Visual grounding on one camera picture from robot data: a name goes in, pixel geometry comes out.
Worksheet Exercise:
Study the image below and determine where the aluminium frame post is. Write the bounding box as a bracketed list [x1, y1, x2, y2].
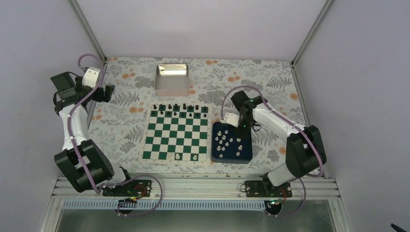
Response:
[292, 0, 335, 68]
[68, 0, 106, 62]

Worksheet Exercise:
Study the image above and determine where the floral patterned table mat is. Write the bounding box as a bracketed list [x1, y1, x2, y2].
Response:
[89, 57, 305, 174]

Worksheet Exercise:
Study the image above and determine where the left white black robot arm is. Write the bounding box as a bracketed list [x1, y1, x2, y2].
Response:
[50, 67, 135, 196]

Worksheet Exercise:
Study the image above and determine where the aluminium frame post left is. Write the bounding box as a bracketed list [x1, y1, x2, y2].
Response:
[68, 0, 106, 62]

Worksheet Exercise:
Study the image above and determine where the dark blue plastic tray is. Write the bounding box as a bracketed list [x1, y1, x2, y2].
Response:
[211, 122, 253, 164]

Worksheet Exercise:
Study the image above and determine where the aluminium front rail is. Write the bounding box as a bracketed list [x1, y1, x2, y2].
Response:
[51, 176, 341, 201]

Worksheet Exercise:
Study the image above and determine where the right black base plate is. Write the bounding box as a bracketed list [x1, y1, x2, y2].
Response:
[239, 180, 293, 198]

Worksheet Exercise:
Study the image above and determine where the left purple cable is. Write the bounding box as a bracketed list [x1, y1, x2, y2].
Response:
[66, 54, 163, 217]

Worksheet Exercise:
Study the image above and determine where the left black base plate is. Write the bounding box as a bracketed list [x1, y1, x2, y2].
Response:
[102, 180, 152, 198]

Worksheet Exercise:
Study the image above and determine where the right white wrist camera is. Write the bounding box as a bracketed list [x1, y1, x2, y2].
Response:
[220, 113, 240, 128]

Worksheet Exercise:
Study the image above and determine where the pink metal tin box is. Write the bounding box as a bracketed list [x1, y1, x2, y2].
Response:
[154, 64, 189, 97]

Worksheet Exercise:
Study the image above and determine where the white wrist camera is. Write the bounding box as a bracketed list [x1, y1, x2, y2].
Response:
[81, 67, 101, 88]
[220, 113, 240, 128]

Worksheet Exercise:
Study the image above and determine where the aluminium frame post right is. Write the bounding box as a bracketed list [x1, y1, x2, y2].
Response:
[292, 0, 335, 68]

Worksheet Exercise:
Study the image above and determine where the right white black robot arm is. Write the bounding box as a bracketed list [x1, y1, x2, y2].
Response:
[231, 90, 327, 197]

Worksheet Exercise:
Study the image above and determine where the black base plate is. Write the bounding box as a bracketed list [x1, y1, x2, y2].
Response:
[239, 180, 293, 198]
[102, 180, 152, 198]

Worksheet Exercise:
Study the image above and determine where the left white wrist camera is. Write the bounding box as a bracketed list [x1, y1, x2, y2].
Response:
[81, 67, 101, 88]

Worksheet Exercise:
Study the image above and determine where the green white chess board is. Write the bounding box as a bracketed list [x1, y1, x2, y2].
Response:
[139, 102, 212, 166]

